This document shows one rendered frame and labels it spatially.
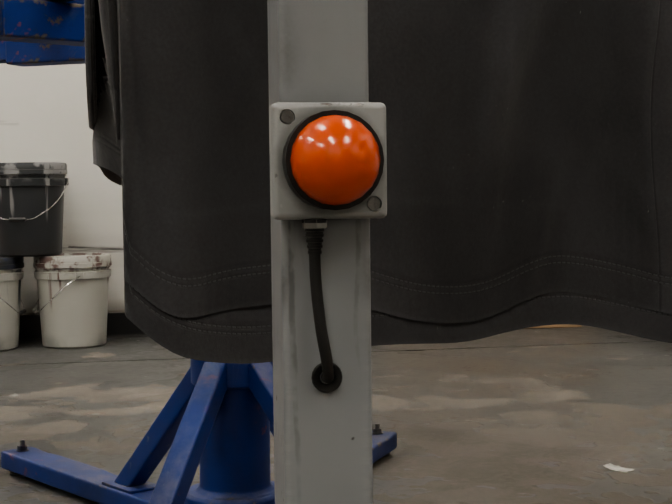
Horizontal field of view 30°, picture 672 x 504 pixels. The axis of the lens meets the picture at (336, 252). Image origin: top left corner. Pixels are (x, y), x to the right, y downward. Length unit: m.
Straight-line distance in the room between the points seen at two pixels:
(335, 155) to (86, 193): 4.96
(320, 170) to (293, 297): 0.07
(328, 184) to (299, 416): 0.11
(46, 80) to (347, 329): 4.96
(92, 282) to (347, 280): 4.60
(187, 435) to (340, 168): 1.57
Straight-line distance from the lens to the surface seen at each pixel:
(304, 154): 0.51
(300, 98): 0.55
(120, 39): 0.83
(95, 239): 5.46
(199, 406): 2.09
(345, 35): 0.55
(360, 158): 0.51
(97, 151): 0.92
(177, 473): 2.02
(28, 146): 5.47
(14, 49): 2.38
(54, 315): 5.15
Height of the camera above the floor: 0.64
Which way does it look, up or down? 3 degrees down
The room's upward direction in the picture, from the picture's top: 1 degrees counter-clockwise
